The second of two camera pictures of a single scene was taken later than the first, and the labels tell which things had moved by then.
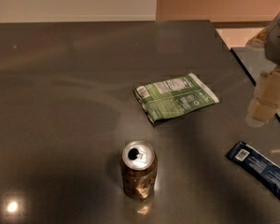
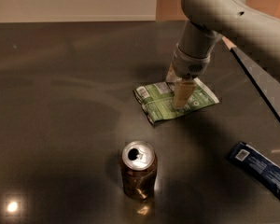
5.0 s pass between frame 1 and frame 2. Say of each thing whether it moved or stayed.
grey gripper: moved
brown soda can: stayed
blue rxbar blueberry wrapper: stayed
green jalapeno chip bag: stayed
